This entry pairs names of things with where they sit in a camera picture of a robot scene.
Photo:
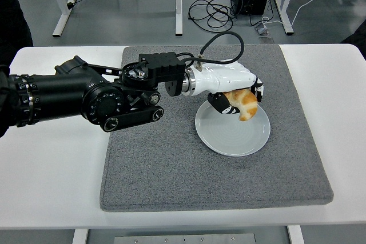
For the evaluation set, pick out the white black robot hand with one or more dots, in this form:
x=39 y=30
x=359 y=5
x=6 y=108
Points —
x=223 y=78

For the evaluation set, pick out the golden croissant bread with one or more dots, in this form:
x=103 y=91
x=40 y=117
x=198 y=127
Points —
x=247 y=107

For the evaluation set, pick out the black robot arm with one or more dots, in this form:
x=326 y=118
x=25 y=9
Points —
x=57 y=95

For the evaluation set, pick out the pale grey round plate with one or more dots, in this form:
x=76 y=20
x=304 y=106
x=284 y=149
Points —
x=228 y=138

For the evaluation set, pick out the grey metal plate with screws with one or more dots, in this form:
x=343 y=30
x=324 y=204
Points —
x=183 y=239

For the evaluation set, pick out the grey floor socket box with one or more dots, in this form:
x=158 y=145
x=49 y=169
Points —
x=262 y=31

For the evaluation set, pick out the grey fabric mat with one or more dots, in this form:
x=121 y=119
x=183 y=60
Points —
x=171 y=169

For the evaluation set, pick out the person's leg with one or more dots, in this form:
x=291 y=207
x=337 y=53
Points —
x=357 y=35

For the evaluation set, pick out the white table leg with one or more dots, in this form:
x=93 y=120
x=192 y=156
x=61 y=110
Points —
x=79 y=236
x=296 y=235

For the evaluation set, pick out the person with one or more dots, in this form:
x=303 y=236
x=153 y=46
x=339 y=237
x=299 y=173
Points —
x=12 y=21

